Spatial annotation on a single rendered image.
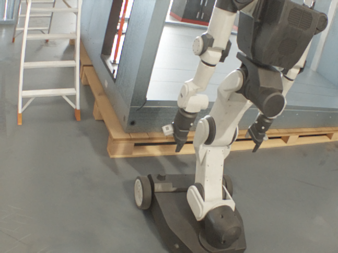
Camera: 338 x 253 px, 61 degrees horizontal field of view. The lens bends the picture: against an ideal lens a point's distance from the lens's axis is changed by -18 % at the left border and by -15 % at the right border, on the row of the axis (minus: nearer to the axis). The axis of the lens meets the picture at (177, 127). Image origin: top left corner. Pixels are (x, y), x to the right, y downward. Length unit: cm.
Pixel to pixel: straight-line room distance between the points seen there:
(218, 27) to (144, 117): 119
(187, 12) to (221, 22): 602
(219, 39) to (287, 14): 29
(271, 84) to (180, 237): 86
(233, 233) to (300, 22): 99
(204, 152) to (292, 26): 81
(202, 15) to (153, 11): 546
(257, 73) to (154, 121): 118
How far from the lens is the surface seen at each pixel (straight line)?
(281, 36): 123
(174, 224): 171
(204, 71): 132
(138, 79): 212
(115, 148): 228
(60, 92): 262
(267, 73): 134
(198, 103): 142
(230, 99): 149
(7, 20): 553
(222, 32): 125
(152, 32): 202
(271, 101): 129
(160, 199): 182
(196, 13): 736
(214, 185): 171
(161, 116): 233
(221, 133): 160
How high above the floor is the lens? 138
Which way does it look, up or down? 29 degrees down
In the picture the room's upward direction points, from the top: 16 degrees clockwise
